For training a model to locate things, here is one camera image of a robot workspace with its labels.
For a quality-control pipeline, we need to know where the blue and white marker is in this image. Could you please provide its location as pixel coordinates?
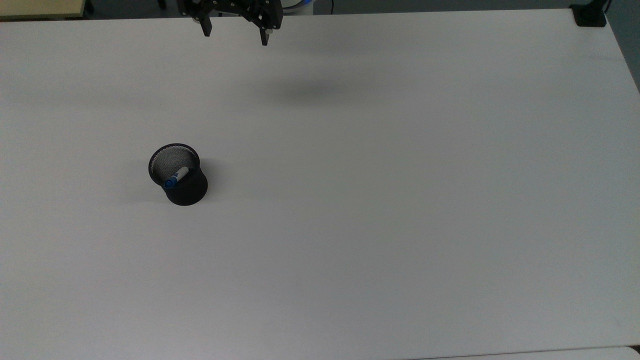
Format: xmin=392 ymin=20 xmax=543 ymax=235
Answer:
xmin=164 ymin=166 xmax=190 ymax=190

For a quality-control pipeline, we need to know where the black mesh pen cup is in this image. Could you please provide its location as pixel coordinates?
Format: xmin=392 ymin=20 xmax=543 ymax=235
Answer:
xmin=148 ymin=143 xmax=209 ymax=207

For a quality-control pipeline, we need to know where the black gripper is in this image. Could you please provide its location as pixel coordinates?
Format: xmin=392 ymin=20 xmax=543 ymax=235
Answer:
xmin=177 ymin=0 xmax=284 ymax=47

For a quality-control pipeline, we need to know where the black clamp mount base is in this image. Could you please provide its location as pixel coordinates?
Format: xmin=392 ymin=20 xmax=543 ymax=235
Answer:
xmin=571 ymin=0 xmax=612 ymax=28

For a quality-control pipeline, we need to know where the light wooden table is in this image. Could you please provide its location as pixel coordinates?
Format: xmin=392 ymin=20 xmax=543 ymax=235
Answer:
xmin=0 ymin=0 xmax=87 ymax=21

